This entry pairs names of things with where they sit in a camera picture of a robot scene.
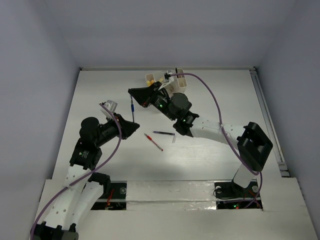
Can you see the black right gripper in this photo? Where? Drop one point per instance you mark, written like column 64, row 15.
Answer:
column 144, row 95

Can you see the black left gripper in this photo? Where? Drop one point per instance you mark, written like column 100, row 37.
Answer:
column 128, row 127

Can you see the yellow highlighter marker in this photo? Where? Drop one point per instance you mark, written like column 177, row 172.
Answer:
column 150, row 81

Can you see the blue ballpoint pen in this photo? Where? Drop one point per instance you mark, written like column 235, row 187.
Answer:
column 132, row 108

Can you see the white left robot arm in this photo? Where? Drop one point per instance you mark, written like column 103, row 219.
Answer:
column 83, row 185

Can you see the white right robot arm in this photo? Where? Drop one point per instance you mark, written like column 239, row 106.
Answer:
column 249, row 143

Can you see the red gel pen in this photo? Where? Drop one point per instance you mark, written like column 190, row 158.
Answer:
column 151, row 140

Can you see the white perforated organizer basket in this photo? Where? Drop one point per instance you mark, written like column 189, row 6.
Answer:
column 173, row 85

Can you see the purple gel pen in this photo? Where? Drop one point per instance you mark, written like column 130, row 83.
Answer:
column 164, row 133

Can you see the clear pen cap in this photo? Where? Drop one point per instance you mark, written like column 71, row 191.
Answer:
column 174, row 139

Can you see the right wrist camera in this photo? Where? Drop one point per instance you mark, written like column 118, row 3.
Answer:
column 167, row 77

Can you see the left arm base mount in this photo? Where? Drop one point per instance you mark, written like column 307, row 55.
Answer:
column 115, row 200

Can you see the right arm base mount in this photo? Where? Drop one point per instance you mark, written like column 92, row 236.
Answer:
column 230, row 196

